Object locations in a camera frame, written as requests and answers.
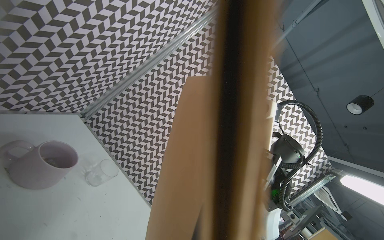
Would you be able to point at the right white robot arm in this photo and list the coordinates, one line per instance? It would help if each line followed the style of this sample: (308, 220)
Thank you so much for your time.
(284, 150)

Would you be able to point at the pale pink ceramic mug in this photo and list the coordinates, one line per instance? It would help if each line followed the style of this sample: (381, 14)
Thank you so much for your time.
(39, 167)

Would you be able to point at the brown kraft file bag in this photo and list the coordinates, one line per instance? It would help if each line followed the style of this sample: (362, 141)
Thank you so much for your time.
(211, 185)

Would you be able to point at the clear drinking glass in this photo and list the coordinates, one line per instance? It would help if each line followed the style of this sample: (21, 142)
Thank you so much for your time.
(102, 173)

